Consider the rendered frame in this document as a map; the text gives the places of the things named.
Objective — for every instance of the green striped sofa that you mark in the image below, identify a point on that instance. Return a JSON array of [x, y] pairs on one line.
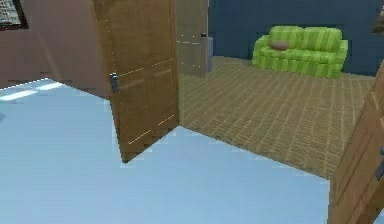
[[300, 53]]

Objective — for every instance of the brown wooden room door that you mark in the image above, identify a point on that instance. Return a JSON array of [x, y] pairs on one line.
[[143, 66]]

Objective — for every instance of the dark framed wall picture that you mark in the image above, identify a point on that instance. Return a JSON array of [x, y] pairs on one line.
[[10, 13]]

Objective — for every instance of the brown sofa cushion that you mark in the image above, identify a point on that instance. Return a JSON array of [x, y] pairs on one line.
[[280, 45]]

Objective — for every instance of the brown panelled room door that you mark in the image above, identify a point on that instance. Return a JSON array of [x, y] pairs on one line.
[[360, 173]]

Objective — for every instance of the pale brown wooden door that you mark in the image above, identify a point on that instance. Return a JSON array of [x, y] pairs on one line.
[[191, 50]]

